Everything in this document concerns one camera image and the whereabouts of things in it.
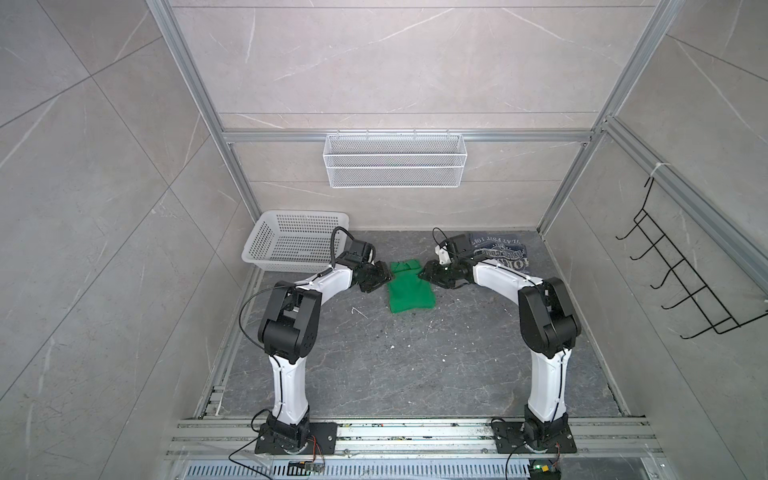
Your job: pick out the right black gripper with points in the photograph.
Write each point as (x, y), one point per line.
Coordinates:
(432, 273)

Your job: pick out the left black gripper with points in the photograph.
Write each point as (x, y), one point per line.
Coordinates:
(384, 275)

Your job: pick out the blue-grey tank top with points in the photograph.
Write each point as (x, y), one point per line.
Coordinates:
(506, 248)

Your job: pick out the green tank top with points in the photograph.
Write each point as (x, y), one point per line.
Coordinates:
(407, 291)

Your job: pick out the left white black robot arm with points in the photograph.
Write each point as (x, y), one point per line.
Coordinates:
(289, 329)

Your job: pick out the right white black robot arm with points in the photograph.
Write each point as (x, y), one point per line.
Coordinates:
(548, 323)

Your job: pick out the white plastic laundry basket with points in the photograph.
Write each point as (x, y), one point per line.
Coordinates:
(292, 241)

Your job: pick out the white wire mesh shelf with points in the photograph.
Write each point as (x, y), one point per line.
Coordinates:
(358, 161)

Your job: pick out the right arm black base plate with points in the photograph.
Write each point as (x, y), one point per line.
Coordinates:
(518, 437)

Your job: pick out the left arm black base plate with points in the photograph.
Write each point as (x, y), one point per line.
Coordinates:
(304, 439)

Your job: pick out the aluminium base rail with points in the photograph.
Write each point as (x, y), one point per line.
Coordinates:
(431, 448)

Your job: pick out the black wire hook rack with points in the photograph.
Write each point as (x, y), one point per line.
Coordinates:
(717, 317)

